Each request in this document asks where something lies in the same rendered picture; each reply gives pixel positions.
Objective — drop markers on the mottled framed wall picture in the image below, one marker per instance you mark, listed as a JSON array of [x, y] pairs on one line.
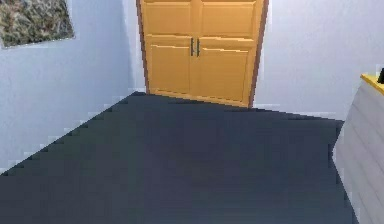
[[33, 20]]

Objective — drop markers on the small black object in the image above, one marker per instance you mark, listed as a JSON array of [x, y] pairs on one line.
[[381, 76]]

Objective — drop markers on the orange wooden double door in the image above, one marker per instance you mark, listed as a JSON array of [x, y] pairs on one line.
[[173, 66]]

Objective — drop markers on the white cabinet with yellow top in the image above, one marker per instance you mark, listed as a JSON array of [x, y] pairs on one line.
[[363, 150]]

